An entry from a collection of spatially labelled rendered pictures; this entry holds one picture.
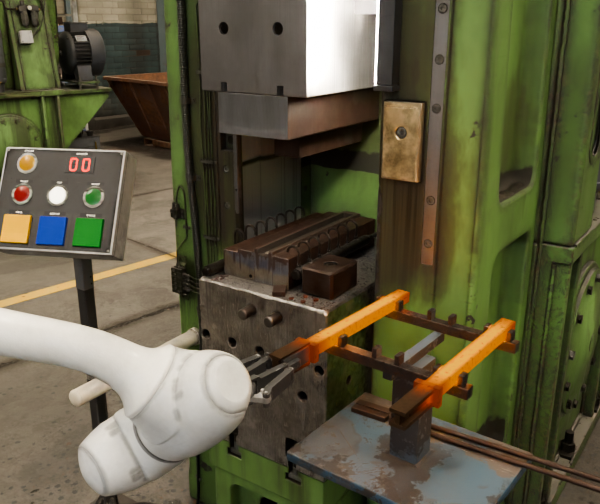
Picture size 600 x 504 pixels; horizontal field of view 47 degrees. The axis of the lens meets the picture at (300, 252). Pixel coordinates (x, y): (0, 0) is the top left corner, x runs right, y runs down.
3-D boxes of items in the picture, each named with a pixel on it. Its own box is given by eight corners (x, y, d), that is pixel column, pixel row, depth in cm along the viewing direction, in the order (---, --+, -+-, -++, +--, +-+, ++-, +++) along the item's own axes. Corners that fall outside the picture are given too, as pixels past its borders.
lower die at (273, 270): (288, 289, 164) (288, 256, 161) (224, 273, 174) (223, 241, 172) (374, 244, 196) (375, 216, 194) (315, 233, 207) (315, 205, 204)
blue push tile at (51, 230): (62, 245, 176) (66, 216, 177) (35, 243, 177) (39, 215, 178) (65, 246, 178) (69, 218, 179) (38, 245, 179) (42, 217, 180)
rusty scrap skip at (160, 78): (197, 163, 769) (193, 85, 741) (106, 143, 894) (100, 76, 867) (275, 149, 850) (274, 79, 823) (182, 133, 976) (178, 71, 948)
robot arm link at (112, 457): (178, 464, 104) (222, 439, 96) (91, 519, 93) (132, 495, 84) (144, 402, 106) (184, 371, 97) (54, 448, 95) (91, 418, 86)
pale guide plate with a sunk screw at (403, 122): (417, 183, 150) (421, 104, 145) (380, 178, 155) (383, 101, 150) (421, 181, 152) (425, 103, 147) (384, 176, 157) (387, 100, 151)
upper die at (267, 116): (287, 140, 152) (287, 96, 149) (219, 132, 163) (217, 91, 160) (378, 119, 185) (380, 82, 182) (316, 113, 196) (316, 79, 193)
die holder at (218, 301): (324, 483, 165) (326, 312, 151) (205, 432, 186) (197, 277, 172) (423, 386, 209) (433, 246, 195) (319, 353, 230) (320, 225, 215)
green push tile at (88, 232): (99, 247, 174) (103, 218, 176) (71, 246, 175) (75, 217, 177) (102, 248, 176) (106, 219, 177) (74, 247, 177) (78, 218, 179)
